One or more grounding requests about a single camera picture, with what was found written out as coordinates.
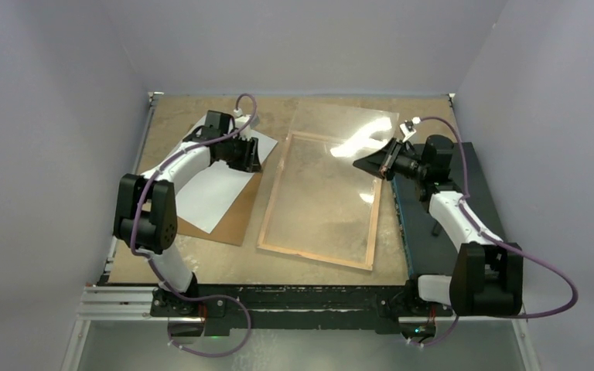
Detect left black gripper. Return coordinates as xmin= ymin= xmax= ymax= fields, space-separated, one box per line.
xmin=220 ymin=134 xmax=261 ymax=173

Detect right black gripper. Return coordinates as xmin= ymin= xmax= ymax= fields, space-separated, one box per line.
xmin=353 ymin=138 xmax=429 ymax=182

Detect printed photo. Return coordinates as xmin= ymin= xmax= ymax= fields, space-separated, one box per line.
xmin=167 ymin=111 xmax=277 ymax=233

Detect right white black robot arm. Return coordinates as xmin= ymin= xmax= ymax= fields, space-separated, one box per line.
xmin=353 ymin=134 xmax=524 ymax=317

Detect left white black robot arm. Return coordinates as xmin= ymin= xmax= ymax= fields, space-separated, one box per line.
xmin=113 ymin=109 xmax=262 ymax=316

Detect brown backing board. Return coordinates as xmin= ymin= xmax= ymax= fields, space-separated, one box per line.
xmin=176 ymin=162 xmax=263 ymax=246

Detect dark blue book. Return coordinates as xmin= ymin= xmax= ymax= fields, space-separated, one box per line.
xmin=391 ymin=142 xmax=506 ymax=279

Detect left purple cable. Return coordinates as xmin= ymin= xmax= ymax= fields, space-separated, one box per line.
xmin=129 ymin=93 xmax=258 ymax=359

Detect purple cable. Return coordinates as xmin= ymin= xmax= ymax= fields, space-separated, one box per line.
xmin=405 ymin=116 xmax=580 ymax=349
xmin=129 ymin=93 xmax=258 ymax=359

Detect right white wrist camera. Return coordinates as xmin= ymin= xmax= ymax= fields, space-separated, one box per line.
xmin=399 ymin=117 xmax=422 ymax=143

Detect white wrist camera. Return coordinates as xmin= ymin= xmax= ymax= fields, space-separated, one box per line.
xmin=399 ymin=117 xmax=422 ymax=143
xmin=233 ymin=108 xmax=258 ymax=140

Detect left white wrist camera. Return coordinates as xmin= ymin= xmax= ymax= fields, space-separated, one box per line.
xmin=233 ymin=108 xmax=258 ymax=140

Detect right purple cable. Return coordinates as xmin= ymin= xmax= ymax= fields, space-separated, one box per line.
xmin=405 ymin=116 xmax=580 ymax=349

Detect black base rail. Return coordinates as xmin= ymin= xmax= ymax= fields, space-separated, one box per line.
xmin=150 ymin=284 xmax=452 ymax=336

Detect aluminium frame rails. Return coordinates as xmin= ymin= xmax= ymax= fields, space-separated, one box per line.
xmin=60 ymin=92 xmax=541 ymax=371

